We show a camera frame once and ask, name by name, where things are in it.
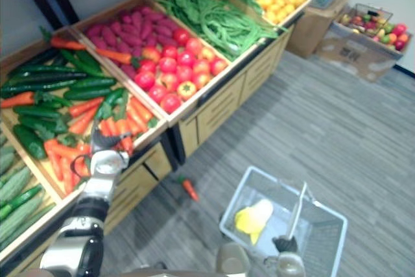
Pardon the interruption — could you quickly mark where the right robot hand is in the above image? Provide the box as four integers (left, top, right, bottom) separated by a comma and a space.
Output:
272, 234, 299, 254

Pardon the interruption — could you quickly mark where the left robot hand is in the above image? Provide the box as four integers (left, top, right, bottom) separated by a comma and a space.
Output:
91, 119, 134, 161

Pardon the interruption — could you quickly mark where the white wire shopping basket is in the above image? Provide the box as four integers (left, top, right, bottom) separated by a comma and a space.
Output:
219, 165, 348, 277

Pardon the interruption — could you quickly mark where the orange carrot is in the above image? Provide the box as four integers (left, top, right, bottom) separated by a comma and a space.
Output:
39, 26, 87, 51
68, 106, 99, 136
176, 176, 200, 202
59, 156, 75, 195
129, 96, 154, 124
0, 91, 36, 110
125, 111, 144, 136
95, 47, 140, 67
121, 135, 135, 157
47, 150, 64, 182
43, 138, 92, 158
68, 96, 105, 119

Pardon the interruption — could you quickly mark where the yellow white cabbage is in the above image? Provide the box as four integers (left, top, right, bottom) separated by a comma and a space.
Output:
233, 198, 275, 246

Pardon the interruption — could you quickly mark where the wooden crate with cucumbers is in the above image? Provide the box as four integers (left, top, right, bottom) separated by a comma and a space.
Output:
0, 25, 169, 200

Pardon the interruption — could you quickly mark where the wooden crate with tomatoes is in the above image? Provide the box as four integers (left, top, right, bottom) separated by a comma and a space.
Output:
69, 0, 233, 126

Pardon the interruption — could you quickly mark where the yellow orange tomato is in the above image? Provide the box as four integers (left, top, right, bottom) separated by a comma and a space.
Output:
176, 81, 198, 102

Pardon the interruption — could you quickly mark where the pale green bitter gourd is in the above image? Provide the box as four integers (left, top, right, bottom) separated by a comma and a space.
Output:
0, 203, 56, 249
0, 151, 16, 175
0, 166, 32, 207
0, 191, 45, 243

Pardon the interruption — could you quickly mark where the wooden crate with gourds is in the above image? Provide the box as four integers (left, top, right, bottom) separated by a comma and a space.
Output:
0, 121, 63, 260

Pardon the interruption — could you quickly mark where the wooden display stand base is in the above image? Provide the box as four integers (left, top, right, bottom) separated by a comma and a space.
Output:
0, 14, 305, 277

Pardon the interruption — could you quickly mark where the green long bean bundle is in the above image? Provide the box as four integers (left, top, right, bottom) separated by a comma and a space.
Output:
154, 0, 289, 61

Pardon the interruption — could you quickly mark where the wooden crate with greens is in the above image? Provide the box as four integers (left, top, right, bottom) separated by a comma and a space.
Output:
145, 0, 295, 64

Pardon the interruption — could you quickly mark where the large brown cardboard box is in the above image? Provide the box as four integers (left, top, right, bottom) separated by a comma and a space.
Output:
316, 13, 413, 83

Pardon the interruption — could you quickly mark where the small brown cardboard box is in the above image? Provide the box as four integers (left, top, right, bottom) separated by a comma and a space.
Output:
286, 0, 351, 60

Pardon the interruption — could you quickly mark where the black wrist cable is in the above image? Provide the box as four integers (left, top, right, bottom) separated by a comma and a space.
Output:
70, 154, 94, 178

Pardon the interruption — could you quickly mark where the metal wire basket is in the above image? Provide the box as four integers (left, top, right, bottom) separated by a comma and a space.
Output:
351, 2, 394, 29

